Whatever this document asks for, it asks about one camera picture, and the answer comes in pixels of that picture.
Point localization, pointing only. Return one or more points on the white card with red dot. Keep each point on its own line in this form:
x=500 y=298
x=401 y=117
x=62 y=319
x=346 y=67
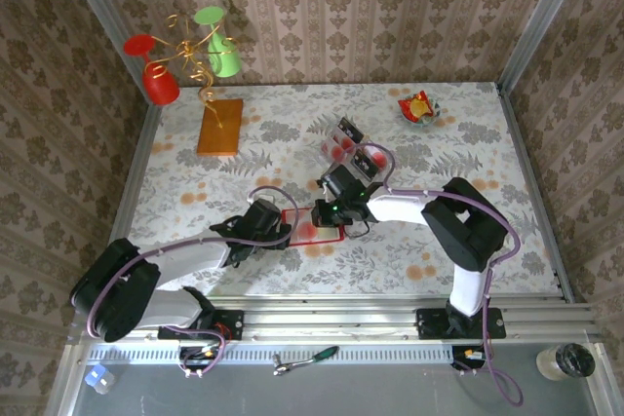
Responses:
x=335 y=150
x=307 y=230
x=347 y=142
x=379 y=159

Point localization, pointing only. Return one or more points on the red card holder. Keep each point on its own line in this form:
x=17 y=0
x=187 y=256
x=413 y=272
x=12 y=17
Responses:
x=297 y=216

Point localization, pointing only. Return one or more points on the black VIP card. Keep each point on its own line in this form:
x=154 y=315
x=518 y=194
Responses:
x=364 y=163
x=351 y=127

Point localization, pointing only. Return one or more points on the glass jar black lid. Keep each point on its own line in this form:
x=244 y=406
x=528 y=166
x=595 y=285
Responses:
x=575 y=361

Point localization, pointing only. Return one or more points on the red plastic wine glass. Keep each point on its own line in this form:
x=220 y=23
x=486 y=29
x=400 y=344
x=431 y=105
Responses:
x=161 y=87

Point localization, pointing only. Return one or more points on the black connector bracket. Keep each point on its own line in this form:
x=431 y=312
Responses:
x=197 y=355
x=468 y=355

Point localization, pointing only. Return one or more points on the floral patterned table cover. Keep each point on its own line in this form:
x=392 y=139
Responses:
x=380 y=270

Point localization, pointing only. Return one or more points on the aluminium front extrusion rail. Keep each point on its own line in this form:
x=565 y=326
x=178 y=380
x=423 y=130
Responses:
x=331 y=318

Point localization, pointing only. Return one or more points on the red snack packet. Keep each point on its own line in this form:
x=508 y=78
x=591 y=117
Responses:
x=414 y=106

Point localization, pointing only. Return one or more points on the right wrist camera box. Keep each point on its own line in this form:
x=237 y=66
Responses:
x=339 y=178

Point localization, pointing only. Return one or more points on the aluminium corner post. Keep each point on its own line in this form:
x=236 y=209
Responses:
x=102 y=16
x=543 y=16

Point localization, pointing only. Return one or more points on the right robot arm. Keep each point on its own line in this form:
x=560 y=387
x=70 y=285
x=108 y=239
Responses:
x=463 y=226

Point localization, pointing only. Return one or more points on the green plastic wine glass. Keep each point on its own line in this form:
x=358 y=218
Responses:
x=224 y=63

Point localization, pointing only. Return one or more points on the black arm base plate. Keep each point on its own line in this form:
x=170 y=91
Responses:
x=431 y=326
x=234 y=323

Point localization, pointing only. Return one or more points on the small blue white plastic box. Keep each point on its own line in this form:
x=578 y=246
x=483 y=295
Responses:
x=100 y=379

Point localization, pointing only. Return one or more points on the clear plastic compartment box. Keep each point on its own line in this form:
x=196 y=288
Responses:
x=358 y=145

